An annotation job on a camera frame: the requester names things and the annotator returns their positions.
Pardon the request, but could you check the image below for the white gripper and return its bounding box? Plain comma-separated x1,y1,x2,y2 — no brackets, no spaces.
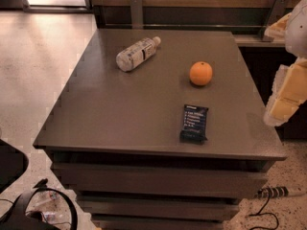
264,0,307,127

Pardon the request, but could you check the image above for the orange fruit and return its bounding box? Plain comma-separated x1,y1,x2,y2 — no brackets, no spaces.
189,61,213,86

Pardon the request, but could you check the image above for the dark blue snack packet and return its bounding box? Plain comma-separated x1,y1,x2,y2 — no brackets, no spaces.
179,104,208,144

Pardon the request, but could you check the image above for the white power strip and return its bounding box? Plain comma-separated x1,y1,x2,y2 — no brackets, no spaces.
255,185,307,199

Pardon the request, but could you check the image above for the clear plastic water bottle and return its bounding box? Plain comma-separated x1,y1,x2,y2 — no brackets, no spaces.
116,36,161,72

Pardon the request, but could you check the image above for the grey drawer cabinet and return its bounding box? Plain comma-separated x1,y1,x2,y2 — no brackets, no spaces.
34,29,285,230

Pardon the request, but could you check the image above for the wooden wall shelf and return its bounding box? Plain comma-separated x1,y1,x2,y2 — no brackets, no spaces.
234,34,285,48

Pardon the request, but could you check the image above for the right metal shelf bracket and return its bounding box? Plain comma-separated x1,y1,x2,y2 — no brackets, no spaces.
259,0,291,42

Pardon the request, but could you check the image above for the metal shelf bracket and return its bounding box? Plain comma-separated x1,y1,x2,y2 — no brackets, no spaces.
130,0,144,29
259,0,291,42

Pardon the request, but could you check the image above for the black power cable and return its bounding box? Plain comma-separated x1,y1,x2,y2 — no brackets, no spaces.
248,195,280,230

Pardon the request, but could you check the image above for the left metal shelf bracket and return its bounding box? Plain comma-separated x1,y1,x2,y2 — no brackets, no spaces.
130,0,144,29

